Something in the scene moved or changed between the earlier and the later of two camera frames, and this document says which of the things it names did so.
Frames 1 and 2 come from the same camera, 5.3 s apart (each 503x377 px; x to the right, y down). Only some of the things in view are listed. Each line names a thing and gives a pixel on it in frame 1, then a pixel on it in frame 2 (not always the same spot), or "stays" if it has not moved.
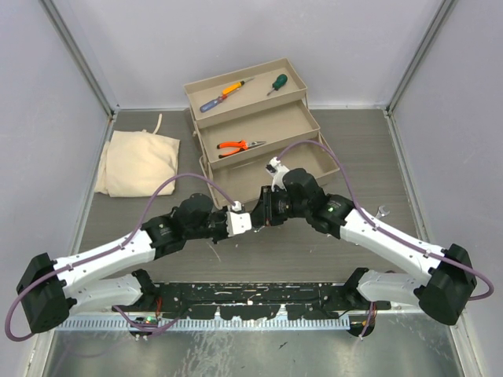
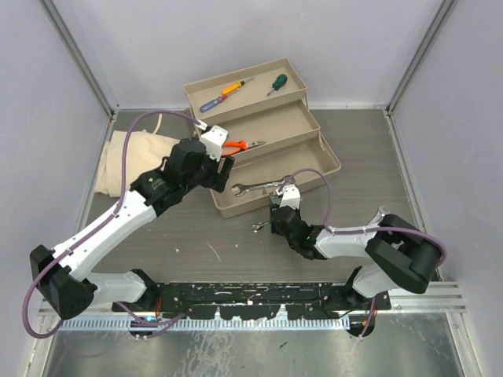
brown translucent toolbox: [242, 118] stays
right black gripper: [264, 214] -> [274, 228]
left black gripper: [225, 214] -> [214, 180]
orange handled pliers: [240, 146] stays
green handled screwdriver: [280, 80] stays
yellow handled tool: [236, 86] stays
